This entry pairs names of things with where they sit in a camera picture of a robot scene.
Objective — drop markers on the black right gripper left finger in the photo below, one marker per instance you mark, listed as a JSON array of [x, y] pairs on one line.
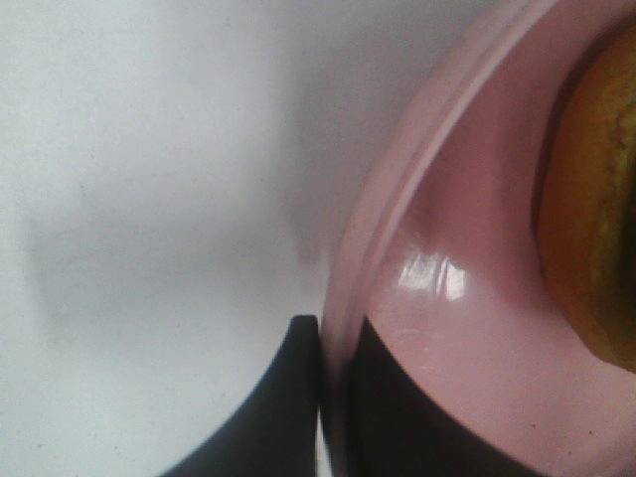
[[273, 432]]

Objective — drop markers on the pink round plate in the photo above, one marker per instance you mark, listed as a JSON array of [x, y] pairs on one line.
[[439, 256]]

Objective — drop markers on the burger with lettuce and tomato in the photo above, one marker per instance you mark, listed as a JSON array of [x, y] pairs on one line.
[[586, 218]]

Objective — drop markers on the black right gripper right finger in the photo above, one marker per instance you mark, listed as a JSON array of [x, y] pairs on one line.
[[389, 420]]

